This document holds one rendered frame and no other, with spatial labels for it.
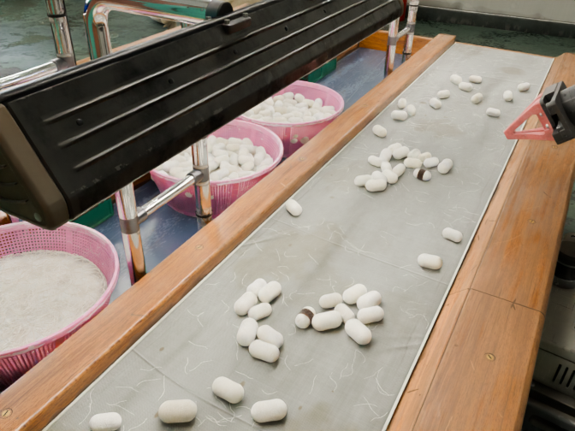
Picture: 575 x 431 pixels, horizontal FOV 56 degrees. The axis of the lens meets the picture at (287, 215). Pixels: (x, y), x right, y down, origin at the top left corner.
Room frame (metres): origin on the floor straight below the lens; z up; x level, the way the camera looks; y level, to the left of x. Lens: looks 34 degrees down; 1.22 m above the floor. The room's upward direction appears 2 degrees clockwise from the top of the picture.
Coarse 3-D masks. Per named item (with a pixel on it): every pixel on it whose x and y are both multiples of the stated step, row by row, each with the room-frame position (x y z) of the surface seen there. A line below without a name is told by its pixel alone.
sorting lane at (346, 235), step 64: (448, 64) 1.54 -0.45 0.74; (512, 64) 1.56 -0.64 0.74; (448, 128) 1.09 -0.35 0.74; (320, 192) 0.81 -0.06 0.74; (384, 192) 0.81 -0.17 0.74; (448, 192) 0.82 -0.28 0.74; (256, 256) 0.62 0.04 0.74; (320, 256) 0.63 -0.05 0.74; (384, 256) 0.63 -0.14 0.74; (448, 256) 0.63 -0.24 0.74; (192, 320) 0.49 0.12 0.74; (384, 320) 0.50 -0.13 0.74; (128, 384) 0.39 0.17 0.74; (192, 384) 0.39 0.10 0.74; (256, 384) 0.39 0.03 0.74; (320, 384) 0.39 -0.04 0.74; (384, 384) 0.40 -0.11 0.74
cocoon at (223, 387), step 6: (216, 378) 0.38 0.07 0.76; (222, 378) 0.38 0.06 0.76; (216, 384) 0.38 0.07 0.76; (222, 384) 0.37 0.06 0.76; (228, 384) 0.37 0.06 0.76; (234, 384) 0.37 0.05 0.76; (216, 390) 0.37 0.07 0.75; (222, 390) 0.37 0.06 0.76; (228, 390) 0.37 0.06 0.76; (234, 390) 0.37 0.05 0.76; (240, 390) 0.37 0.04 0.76; (222, 396) 0.37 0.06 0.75; (228, 396) 0.36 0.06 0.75; (234, 396) 0.36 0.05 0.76; (240, 396) 0.36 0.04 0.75; (234, 402) 0.36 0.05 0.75
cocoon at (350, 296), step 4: (356, 284) 0.54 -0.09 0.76; (360, 284) 0.54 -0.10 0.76; (348, 288) 0.53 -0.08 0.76; (352, 288) 0.53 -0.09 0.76; (356, 288) 0.53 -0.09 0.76; (360, 288) 0.53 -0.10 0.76; (364, 288) 0.54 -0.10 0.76; (344, 292) 0.53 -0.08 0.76; (348, 292) 0.53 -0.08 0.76; (352, 292) 0.52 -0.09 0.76; (356, 292) 0.53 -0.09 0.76; (360, 292) 0.53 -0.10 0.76; (364, 292) 0.53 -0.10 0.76; (344, 296) 0.52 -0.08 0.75; (348, 296) 0.52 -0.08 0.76; (352, 296) 0.52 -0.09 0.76; (356, 296) 0.52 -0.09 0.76; (360, 296) 0.53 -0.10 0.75; (344, 300) 0.52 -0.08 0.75; (348, 300) 0.52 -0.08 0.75; (352, 300) 0.52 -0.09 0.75; (356, 300) 0.52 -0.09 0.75
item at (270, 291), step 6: (270, 282) 0.54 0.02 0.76; (276, 282) 0.54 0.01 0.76; (264, 288) 0.53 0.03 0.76; (270, 288) 0.53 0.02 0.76; (276, 288) 0.53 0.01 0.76; (258, 294) 0.52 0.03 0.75; (264, 294) 0.52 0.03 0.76; (270, 294) 0.52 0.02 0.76; (276, 294) 0.53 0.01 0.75; (264, 300) 0.52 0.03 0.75; (270, 300) 0.52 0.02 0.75
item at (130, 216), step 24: (96, 0) 0.54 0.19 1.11; (120, 0) 0.52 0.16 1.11; (144, 0) 0.51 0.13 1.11; (168, 0) 0.50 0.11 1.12; (192, 0) 0.49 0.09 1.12; (216, 0) 0.49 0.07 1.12; (312, 0) 0.59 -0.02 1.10; (96, 24) 0.54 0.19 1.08; (192, 24) 0.68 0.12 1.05; (240, 24) 0.47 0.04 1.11; (96, 48) 0.54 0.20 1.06; (120, 192) 0.54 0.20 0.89; (168, 192) 0.62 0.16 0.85; (120, 216) 0.55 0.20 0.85; (144, 216) 0.57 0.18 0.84; (144, 264) 0.55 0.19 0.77
